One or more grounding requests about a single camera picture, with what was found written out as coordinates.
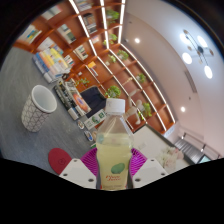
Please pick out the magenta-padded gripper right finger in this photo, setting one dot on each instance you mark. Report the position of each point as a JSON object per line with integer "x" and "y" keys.
{"x": 150, "y": 171}

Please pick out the colourful book stack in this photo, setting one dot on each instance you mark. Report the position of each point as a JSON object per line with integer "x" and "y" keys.
{"x": 51, "y": 63}

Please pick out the grey curtain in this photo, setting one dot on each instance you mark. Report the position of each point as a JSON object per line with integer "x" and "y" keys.
{"x": 187, "y": 149}

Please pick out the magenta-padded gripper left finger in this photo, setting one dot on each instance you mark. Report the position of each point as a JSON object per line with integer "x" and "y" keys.
{"x": 78, "y": 171}

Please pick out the small snack packet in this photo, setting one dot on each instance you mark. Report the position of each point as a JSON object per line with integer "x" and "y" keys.
{"x": 88, "y": 135}
{"x": 80, "y": 124}

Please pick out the branched ceiling lamp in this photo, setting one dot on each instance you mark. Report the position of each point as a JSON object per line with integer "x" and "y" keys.
{"x": 197, "y": 55}

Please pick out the ceiling air vent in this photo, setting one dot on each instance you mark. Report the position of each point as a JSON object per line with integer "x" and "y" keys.
{"x": 190, "y": 81}

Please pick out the small white green carton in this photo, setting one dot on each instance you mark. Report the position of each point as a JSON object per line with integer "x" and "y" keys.
{"x": 95, "y": 120}

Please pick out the recessed ceiling light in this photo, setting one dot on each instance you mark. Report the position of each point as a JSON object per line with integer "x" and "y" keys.
{"x": 183, "y": 109}
{"x": 137, "y": 40}

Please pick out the wooden shelf unit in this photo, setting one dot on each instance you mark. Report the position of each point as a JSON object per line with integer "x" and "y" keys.
{"x": 83, "y": 40}

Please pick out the wooden artist mannequin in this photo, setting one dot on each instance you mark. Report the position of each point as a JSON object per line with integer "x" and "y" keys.
{"x": 133, "y": 108}

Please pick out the dark blue chair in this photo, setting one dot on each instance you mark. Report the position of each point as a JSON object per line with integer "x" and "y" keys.
{"x": 93, "y": 100}

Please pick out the potted green plant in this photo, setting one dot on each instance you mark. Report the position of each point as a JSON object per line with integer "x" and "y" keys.
{"x": 113, "y": 91}

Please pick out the clear bottle of yellow drink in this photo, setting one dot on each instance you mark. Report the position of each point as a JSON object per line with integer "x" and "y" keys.
{"x": 114, "y": 150}

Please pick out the white patterned cup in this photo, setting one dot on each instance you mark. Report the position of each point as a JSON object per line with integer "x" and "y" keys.
{"x": 35, "y": 115}

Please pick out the dark magazine stack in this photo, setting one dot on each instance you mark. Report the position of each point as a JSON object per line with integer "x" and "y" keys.
{"x": 75, "y": 98}

